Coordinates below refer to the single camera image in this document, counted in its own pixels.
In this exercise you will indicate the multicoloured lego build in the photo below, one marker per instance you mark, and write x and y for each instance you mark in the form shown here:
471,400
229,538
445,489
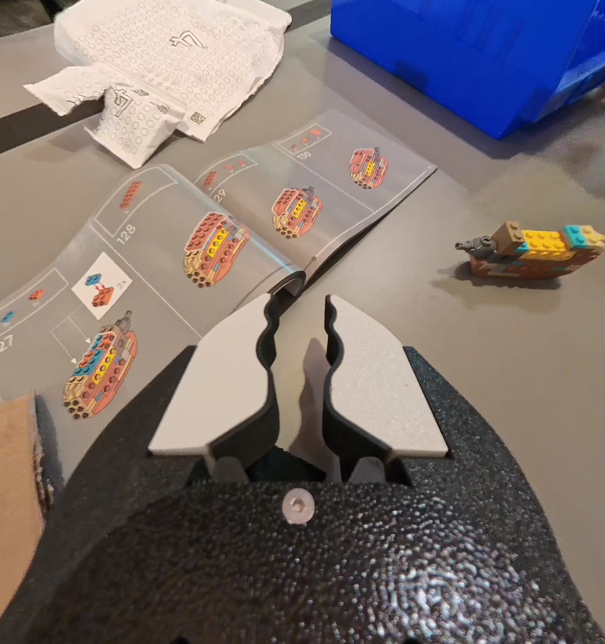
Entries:
534,251

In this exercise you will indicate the torn cardboard box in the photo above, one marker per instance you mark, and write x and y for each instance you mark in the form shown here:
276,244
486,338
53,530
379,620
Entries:
5,503

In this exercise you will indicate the grey lego instruction booklet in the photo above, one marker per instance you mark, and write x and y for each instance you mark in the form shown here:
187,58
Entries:
181,201

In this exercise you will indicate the small white paper bag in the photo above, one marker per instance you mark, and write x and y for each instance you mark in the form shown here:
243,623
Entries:
131,131

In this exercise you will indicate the blue plastic bin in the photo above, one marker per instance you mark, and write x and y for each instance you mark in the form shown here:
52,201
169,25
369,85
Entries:
458,60
604,50

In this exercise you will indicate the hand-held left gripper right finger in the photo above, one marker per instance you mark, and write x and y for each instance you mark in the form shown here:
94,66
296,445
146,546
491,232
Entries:
383,392

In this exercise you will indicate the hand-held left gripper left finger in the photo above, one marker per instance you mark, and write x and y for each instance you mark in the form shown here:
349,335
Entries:
217,392

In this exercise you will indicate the large white paper bag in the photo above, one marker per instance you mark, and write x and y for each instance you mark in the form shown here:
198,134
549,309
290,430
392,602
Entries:
181,65

